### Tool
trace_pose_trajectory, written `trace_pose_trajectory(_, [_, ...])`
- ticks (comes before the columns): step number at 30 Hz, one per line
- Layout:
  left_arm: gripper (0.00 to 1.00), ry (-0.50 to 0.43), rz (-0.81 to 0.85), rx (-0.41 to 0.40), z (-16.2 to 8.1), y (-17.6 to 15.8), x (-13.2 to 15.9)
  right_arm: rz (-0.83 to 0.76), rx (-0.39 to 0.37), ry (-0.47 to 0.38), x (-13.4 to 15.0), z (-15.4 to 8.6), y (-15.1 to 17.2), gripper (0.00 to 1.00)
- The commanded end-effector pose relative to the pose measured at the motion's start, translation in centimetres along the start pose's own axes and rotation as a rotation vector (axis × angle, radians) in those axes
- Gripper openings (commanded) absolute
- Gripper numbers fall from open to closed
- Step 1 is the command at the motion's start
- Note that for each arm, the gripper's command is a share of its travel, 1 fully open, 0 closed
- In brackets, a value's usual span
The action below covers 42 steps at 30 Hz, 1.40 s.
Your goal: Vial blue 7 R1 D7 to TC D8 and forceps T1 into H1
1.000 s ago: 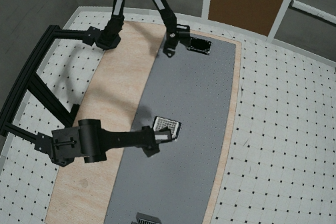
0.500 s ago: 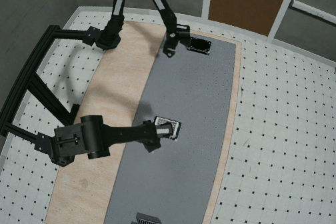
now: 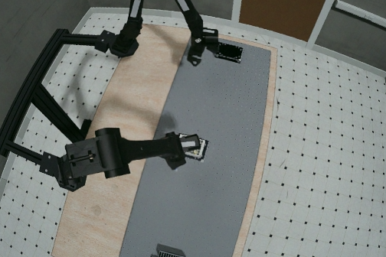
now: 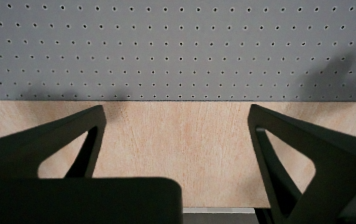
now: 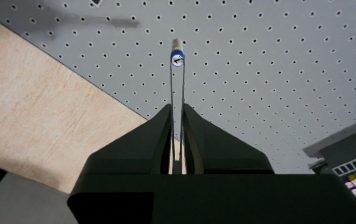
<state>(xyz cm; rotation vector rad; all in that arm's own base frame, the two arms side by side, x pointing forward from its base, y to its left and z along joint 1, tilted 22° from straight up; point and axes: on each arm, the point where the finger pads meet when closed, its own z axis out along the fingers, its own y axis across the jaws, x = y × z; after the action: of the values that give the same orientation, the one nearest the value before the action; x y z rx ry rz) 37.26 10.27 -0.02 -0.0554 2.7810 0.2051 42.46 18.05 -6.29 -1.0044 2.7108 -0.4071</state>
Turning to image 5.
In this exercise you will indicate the grey perforated plate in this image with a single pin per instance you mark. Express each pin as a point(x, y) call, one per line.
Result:
point(279, 75)

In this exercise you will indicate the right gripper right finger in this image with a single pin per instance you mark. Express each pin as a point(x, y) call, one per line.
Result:
point(217, 151)

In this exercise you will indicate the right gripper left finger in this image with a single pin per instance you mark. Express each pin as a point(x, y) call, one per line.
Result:
point(139, 150)

